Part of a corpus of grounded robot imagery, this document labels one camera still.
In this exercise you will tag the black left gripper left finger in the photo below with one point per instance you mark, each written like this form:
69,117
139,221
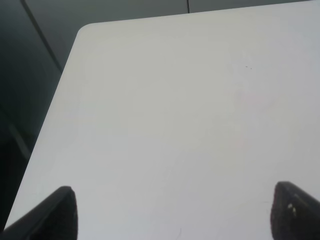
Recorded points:
55,218

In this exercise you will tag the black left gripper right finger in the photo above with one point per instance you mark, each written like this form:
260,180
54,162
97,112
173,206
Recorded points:
295,215

